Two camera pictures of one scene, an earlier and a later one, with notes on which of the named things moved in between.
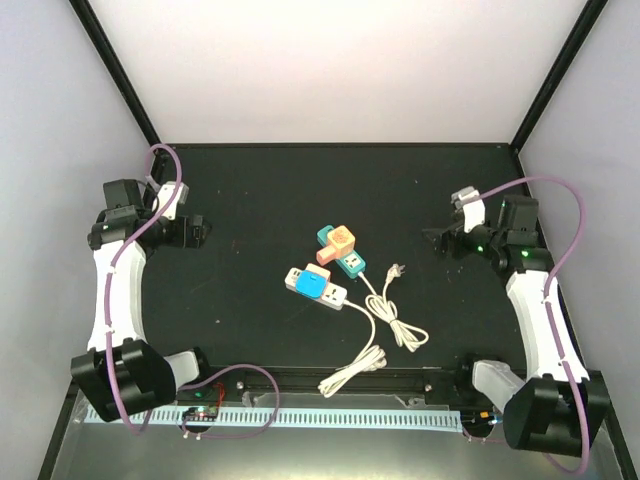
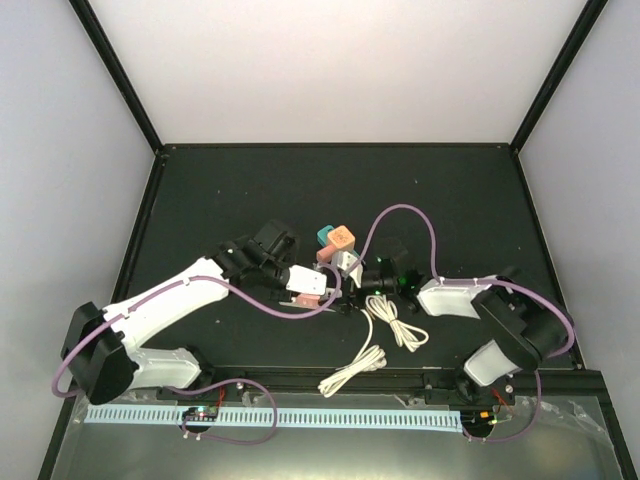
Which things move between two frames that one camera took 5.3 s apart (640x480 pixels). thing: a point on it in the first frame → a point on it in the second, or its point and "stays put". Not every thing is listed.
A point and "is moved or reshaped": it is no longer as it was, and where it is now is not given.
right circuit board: x=477 y=418 stays put
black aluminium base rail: x=400 y=379 stays put
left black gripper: x=196 y=238 → x=279 y=296
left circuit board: x=200 y=413 stays put
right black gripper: x=441 y=235 → x=350 y=292
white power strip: x=333 y=295 is moved or reshaped
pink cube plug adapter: x=319 y=270 → x=308 y=300
